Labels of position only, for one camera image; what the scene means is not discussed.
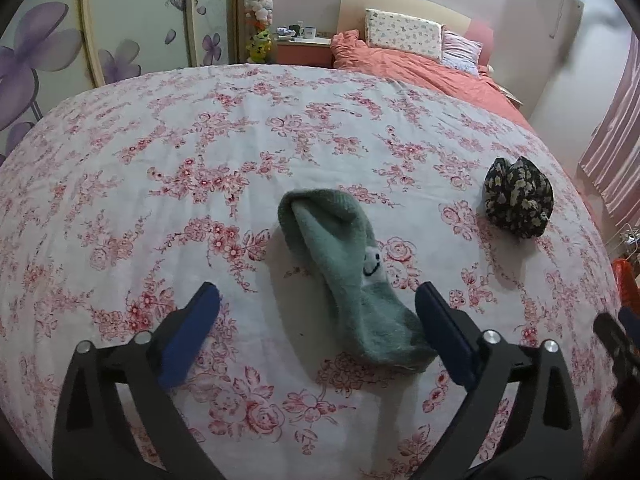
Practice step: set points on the white mug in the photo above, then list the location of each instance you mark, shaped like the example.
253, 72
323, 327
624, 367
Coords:
309, 33

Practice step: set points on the column of plush toys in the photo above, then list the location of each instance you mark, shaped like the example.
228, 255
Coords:
260, 5

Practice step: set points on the floral sliding wardrobe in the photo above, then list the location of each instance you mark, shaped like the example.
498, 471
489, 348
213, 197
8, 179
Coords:
125, 10

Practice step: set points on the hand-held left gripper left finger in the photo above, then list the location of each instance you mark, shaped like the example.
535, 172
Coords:
192, 330

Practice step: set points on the beige and pink headboard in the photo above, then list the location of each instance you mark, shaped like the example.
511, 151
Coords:
355, 5

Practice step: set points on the pink striped pillow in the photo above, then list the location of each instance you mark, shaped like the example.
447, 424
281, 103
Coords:
460, 52

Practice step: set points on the wooden bedside table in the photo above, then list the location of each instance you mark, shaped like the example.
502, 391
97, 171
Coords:
510, 96

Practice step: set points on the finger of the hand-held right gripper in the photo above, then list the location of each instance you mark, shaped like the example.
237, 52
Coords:
612, 335

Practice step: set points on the pink curtain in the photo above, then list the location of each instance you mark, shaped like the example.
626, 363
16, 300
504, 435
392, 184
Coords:
615, 145

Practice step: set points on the green fuzzy sock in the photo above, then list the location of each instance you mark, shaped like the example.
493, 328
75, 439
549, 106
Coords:
345, 270

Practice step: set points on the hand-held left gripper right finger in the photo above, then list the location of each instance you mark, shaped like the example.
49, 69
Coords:
442, 330

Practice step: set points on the pink nightstand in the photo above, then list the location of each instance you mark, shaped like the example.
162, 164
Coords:
300, 52

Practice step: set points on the pink floral bedsheet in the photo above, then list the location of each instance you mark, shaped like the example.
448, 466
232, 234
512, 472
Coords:
150, 185

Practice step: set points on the white floral pillow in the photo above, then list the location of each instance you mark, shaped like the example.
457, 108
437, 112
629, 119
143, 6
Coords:
402, 30

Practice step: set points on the black floral scrunchie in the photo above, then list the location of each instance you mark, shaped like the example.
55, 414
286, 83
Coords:
520, 195

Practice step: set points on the orange duvet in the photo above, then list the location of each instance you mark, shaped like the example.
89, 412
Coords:
415, 72

